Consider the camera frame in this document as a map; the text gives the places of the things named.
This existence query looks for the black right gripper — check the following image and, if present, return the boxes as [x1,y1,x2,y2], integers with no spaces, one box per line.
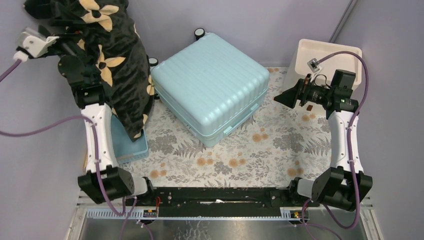
[273,74,333,109]

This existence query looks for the light blue ribbed suitcase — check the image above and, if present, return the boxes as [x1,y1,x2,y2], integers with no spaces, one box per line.
[151,28,270,147]

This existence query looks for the black floral plush blanket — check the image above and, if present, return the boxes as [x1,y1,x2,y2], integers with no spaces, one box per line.
[23,0,155,142]

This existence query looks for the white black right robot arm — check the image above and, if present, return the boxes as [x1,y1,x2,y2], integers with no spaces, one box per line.
[274,69,373,212]

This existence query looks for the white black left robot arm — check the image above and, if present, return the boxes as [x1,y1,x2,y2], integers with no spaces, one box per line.
[17,25,155,206]

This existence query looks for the white three-drawer storage cabinet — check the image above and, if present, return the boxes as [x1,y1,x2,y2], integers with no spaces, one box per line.
[273,39,363,119]

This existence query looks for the floral patterned floor mat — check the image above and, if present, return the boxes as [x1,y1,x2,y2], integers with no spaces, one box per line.
[123,67,331,188]

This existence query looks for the light blue perforated plastic basket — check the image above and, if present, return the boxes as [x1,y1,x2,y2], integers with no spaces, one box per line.
[110,115,149,165]

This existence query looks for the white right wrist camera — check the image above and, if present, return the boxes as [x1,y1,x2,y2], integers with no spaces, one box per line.
[307,58,322,73]

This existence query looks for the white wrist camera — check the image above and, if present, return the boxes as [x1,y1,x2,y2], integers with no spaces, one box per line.
[13,27,60,62]
[307,58,322,73]

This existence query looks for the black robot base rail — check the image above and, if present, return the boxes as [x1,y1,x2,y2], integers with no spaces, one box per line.
[77,176,370,226]

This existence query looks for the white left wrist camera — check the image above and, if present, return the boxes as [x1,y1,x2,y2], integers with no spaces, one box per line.
[13,27,60,62]

